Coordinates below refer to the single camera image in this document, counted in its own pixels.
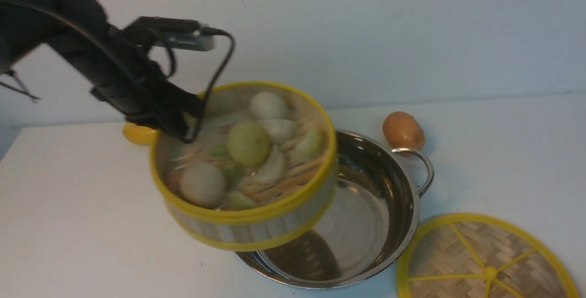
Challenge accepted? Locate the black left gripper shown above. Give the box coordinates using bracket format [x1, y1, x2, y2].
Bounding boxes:
[90, 55, 203, 139]

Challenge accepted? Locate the bamboo steamer basket yellow rim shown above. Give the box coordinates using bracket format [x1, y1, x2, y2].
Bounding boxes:
[149, 81, 338, 252]

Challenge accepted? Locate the woven bamboo steamer lid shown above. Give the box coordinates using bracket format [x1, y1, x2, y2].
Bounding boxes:
[397, 214, 581, 298]

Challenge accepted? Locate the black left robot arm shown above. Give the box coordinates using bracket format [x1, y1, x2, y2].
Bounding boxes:
[1, 0, 205, 143]

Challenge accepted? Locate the stainless steel pot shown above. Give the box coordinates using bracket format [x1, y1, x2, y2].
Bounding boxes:
[237, 130, 435, 290]

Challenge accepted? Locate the yellow banana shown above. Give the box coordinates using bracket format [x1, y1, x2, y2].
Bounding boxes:
[122, 122, 159, 146]

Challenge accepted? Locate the green dumpling left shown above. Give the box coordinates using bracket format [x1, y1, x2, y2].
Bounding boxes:
[204, 140, 230, 161]

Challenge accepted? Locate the green dumpling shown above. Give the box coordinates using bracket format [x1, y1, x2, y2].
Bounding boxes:
[289, 127, 325, 166]
[204, 140, 230, 161]
[227, 191, 258, 211]

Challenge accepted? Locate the white round bun front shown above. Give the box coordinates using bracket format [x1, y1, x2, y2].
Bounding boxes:
[179, 161, 228, 208]

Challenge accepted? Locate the white round bun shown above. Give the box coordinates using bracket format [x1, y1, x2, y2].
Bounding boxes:
[179, 161, 228, 208]
[249, 92, 289, 120]

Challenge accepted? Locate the pale green round bun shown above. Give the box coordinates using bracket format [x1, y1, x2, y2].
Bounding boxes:
[227, 121, 272, 167]

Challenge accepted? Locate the white pleated dumpling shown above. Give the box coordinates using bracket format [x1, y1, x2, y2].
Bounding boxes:
[257, 119, 297, 145]

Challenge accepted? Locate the green dumpling front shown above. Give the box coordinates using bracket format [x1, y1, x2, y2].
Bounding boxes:
[227, 191, 258, 211]

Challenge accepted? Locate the white crescent dumpling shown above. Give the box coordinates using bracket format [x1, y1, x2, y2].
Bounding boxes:
[252, 145, 288, 185]

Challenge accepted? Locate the green dumpling right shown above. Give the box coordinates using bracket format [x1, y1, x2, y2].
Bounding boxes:
[289, 127, 325, 166]

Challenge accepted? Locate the brown potato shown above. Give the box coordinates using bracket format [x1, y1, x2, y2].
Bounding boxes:
[382, 112, 426, 150]

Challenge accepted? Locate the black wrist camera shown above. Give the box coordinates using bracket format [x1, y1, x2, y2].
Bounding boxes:
[123, 16, 215, 53]

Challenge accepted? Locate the black camera cable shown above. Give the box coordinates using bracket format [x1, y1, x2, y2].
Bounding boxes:
[163, 27, 236, 145]

